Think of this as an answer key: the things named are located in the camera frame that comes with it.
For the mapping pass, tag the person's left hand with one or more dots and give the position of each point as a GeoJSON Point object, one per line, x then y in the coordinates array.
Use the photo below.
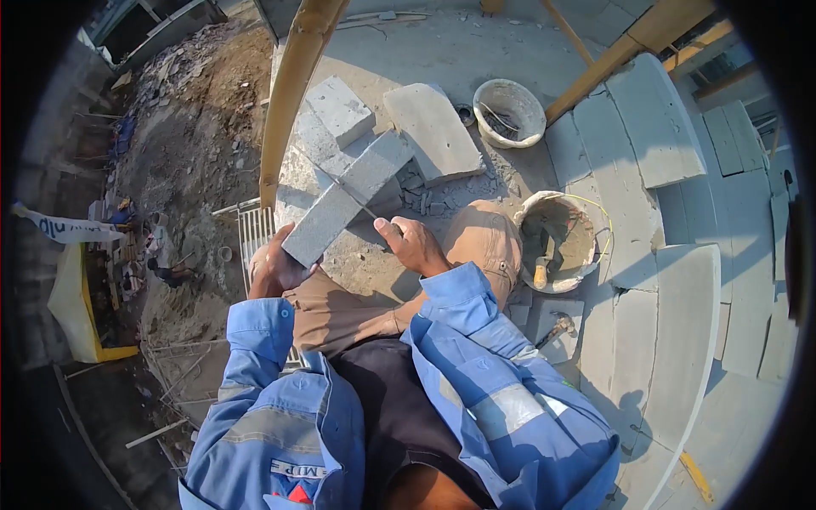
{"type": "Point", "coordinates": [271, 271]}

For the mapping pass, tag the person's right hand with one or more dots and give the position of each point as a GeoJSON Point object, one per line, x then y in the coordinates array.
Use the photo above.
{"type": "Point", "coordinates": [417, 252]}

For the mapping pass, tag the empty white bucket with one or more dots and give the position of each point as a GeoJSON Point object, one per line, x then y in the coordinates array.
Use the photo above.
{"type": "Point", "coordinates": [510, 102]}

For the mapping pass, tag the long grey concrete block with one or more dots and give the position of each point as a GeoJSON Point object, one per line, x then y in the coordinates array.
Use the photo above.
{"type": "Point", "coordinates": [347, 197]}

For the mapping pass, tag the white metal grate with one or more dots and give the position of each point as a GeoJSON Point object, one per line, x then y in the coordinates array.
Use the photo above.
{"type": "Point", "coordinates": [255, 233]}

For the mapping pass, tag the person's right thumb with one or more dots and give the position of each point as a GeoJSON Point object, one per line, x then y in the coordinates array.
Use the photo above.
{"type": "Point", "coordinates": [386, 233]}

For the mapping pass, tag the small round metal tin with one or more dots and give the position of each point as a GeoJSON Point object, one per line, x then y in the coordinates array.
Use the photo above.
{"type": "Point", "coordinates": [465, 115]}

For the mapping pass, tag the yellow wooden beam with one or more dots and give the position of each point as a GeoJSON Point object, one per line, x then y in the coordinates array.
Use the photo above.
{"type": "Point", "coordinates": [631, 44]}

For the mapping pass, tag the short grey concrete block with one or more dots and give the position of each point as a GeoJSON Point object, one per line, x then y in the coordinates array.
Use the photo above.
{"type": "Point", "coordinates": [341, 108]}

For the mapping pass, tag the yellow bar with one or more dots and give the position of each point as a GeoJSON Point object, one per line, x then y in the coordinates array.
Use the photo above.
{"type": "Point", "coordinates": [696, 477]}

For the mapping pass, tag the person's right fingers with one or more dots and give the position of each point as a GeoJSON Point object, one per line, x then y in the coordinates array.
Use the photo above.
{"type": "Point", "coordinates": [413, 229]}

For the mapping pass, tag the mortar bucket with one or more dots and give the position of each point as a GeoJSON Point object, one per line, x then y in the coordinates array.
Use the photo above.
{"type": "Point", "coordinates": [577, 245]}

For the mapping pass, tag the thin metal tool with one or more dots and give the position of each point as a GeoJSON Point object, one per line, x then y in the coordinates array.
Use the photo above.
{"type": "Point", "coordinates": [371, 211]}

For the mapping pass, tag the white banner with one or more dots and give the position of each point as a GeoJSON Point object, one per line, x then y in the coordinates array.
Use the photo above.
{"type": "Point", "coordinates": [64, 227]}

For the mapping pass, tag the person's legs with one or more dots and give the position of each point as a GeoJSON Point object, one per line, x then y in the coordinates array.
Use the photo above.
{"type": "Point", "coordinates": [344, 312]}

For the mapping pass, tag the hammer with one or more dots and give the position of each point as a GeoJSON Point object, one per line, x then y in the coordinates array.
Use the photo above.
{"type": "Point", "coordinates": [560, 326]}

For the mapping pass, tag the flat grey concrete slab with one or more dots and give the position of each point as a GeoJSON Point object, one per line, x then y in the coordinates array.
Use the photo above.
{"type": "Point", "coordinates": [433, 131]}

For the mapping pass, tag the person's left thumb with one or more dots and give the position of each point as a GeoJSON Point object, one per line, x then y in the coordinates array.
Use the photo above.
{"type": "Point", "coordinates": [282, 237]}

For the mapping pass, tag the yellow scaffold pole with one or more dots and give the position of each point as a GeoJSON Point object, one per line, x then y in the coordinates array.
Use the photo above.
{"type": "Point", "coordinates": [290, 102]}

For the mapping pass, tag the yellow tarp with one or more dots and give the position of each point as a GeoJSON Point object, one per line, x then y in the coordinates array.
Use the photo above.
{"type": "Point", "coordinates": [70, 306]}

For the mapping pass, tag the person's body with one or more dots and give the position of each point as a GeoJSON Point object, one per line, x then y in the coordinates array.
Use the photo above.
{"type": "Point", "coordinates": [395, 414]}

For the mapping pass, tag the pile of block rubble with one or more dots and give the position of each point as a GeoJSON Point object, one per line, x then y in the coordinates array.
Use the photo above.
{"type": "Point", "coordinates": [440, 194]}

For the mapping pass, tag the grey block wall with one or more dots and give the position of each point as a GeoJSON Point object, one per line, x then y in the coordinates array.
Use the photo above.
{"type": "Point", "coordinates": [637, 191]}

